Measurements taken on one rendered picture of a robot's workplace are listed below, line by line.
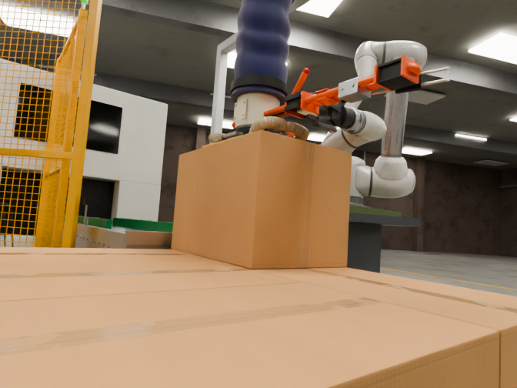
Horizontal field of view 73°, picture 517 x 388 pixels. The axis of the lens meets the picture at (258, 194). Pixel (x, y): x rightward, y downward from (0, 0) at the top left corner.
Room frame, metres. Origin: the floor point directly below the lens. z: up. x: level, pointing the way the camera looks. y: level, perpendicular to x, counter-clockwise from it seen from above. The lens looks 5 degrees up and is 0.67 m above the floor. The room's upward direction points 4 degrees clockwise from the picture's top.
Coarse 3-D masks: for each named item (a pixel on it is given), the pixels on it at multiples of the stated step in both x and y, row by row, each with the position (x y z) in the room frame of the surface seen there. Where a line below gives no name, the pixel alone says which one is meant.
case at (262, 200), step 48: (240, 144) 1.08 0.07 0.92; (288, 144) 1.06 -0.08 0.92; (192, 192) 1.35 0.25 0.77; (240, 192) 1.07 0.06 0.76; (288, 192) 1.06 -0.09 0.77; (336, 192) 1.19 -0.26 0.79; (192, 240) 1.32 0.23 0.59; (240, 240) 1.05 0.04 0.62; (288, 240) 1.07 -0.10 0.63; (336, 240) 1.19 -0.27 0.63
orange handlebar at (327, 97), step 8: (408, 64) 0.83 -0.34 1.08; (416, 64) 0.83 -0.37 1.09; (416, 72) 0.84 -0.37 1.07; (360, 80) 0.94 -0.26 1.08; (368, 80) 0.92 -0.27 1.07; (336, 88) 1.00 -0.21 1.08; (368, 88) 0.96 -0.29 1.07; (376, 88) 0.95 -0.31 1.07; (312, 96) 1.08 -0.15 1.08; (320, 96) 1.05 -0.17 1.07; (328, 96) 1.04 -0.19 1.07; (336, 96) 1.05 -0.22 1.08; (320, 104) 1.11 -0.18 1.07; (328, 104) 1.09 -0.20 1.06; (264, 112) 1.27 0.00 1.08; (272, 112) 1.24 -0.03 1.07; (288, 136) 1.58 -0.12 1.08
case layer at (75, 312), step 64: (0, 256) 0.91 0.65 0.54; (64, 256) 1.00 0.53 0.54; (128, 256) 1.10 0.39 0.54; (192, 256) 1.23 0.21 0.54; (0, 320) 0.41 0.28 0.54; (64, 320) 0.42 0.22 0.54; (128, 320) 0.44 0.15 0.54; (192, 320) 0.46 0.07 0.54; (256, 320) 0.48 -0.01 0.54; (320, 320) 0.50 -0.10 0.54; (384, 320) 0.52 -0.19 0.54; (448, 320) 0.55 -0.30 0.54; (512, 320) 0.58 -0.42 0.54; (0, 384) 0.26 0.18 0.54; (64, 384) 0.27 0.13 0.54; (128, 384) 0.28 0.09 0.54; (192, 384) 0.28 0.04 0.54; (256, 384) 0.29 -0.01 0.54; (320, 384) 0.30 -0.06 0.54; (384, 384) 0.34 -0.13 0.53; (448, 384) 0.42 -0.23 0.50; (512, 384) 0.54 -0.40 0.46
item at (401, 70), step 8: (384, 64) 0.87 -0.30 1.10; (392, 64) 0.86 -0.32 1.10; (400, 64) 0.84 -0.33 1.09; (376, 72) 0.88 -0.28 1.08; (384, 72) 0.88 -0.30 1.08; (392, 72) 0.86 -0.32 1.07; (400, 72) 0.84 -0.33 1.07; (408, 72) 0.83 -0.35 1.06; (376, 80) 0.88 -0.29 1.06; (384, 80) 0.87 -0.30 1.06; (392, 80) 0.86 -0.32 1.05; (400, 80) 0.86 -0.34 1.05; (408, 80) 0.85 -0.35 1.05; (416, 80) 0.86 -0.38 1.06; (384, 88) 0.91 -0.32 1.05; (392, 88) 0.91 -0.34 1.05; (400, 88) 0.90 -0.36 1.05
